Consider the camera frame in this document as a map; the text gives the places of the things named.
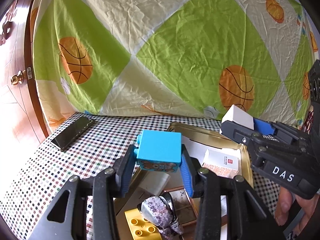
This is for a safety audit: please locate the black smartphone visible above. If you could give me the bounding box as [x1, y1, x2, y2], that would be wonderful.
[51, 116, 96, 152]

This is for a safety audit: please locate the white cork pattern box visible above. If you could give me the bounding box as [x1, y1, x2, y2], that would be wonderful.
[202, 149, 242, 179]

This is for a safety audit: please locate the yellow face toy block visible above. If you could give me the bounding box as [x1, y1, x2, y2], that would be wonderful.
[124, 209, 163, 240]

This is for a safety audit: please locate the white paper liner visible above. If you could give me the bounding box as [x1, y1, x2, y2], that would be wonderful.
[181, 136, 240, 160]

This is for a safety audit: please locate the gold metal tin box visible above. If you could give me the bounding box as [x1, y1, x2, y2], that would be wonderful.
[114, 122, 254, 240]

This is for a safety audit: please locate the basketball print blanket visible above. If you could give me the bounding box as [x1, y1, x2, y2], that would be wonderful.
[29, 0, 318, 130]

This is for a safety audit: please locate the red bear print cloth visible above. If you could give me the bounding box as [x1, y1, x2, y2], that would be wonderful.
[303, 106, 313, 132]

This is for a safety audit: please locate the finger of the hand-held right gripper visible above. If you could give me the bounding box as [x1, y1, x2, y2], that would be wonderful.
[221, 120, 301, 156]
[253, 117, 311, 141]

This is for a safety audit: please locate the copper framed tile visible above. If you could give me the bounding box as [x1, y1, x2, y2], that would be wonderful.
[161, 185, 198, 227]

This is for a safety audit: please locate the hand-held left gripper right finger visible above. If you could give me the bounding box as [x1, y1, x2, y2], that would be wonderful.
[180, 144, 287, 240]

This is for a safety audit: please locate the wooden door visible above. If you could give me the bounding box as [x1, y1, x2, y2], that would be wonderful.
[0, 0, 52, 148]

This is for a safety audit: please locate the checkered tablecloth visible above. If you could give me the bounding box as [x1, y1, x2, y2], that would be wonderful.
[0, 111, 298, 240]

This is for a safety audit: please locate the brass door knob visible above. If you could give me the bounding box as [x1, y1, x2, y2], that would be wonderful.
[10, 67, 33, 87]

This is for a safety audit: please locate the blue bear toy block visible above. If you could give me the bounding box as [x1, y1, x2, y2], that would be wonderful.
[136, 129, 182, 174]

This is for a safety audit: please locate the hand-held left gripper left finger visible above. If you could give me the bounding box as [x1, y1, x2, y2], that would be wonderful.
[27, 144, 138, 240]

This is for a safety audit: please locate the white charger plug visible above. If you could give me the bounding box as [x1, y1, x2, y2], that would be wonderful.
[139, 172, 171, 197]

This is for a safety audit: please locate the small white box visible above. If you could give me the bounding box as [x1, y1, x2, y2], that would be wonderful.
[220, 104, 255, 135]

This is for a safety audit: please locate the person's right hand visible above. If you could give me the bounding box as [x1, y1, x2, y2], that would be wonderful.
[275, 187, 320, 240]

